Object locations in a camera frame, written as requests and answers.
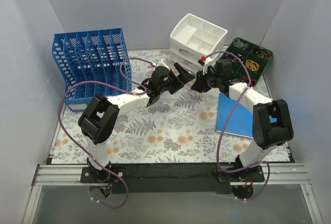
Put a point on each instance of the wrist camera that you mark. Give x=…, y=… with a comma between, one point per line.
x=205, y=62
x=161, y=63

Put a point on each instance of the blue plastic file rack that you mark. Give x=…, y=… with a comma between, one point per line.
x=92, y=62

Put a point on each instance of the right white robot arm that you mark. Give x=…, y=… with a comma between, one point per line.
x=271, y=121

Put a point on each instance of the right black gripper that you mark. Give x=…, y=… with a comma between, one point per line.
x=204, y=80

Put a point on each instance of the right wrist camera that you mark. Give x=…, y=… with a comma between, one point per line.
x=205, y=62

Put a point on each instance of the white drawer organizer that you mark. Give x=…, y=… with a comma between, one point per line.
x=192, y=38

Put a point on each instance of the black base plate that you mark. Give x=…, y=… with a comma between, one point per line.
x=182, y=177

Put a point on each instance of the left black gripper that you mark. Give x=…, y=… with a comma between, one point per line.
x=175, y=78

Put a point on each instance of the aluminium frame rail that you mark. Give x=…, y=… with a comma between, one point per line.
x=78, y=175

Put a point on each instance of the blue notebook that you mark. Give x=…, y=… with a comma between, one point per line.
x=240, y=122

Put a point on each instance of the green compartment tray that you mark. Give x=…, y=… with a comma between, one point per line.
x=254, y=57

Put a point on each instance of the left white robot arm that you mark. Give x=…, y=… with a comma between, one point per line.
x=98, y=119

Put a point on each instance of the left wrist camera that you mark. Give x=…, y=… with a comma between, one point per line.
x=161, y=63

